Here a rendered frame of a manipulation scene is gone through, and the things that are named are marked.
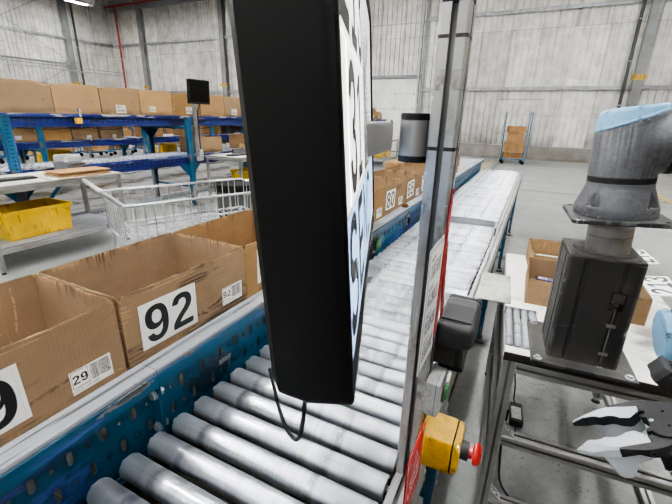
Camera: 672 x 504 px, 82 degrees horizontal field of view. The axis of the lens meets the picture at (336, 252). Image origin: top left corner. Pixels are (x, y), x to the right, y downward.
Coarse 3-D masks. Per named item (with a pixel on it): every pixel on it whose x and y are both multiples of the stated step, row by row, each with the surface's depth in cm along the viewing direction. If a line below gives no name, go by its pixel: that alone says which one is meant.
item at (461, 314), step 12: (456, 300) 72; (468, 300) 71; (480, 300) 72; (444, 312) 68; (456, 312) 68; (468, 312) 68; (480, 312) 70; (444, 324) 66; (456, 324) 65; (468, 324) 65; (444, 336) 66; (456, 336) 65; (468, 336) 64; (456, 348) 66; (468, 348) 65; (456, 360) 69
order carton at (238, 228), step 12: (228, 216) 145; (240, 216) 151; (252, 216) 156; (192, 228) 130; (204, 228) 135; (216, 228) 140; (228, 228) 146; (240, 228) 152; (252, 228) 158; (216, 240) 141; (228, 240) 147; (240, 240) 153; (252, 240) 160; (252, 252) 114; (252, 264) 115; (252, 276) 116; (252, 288) 118
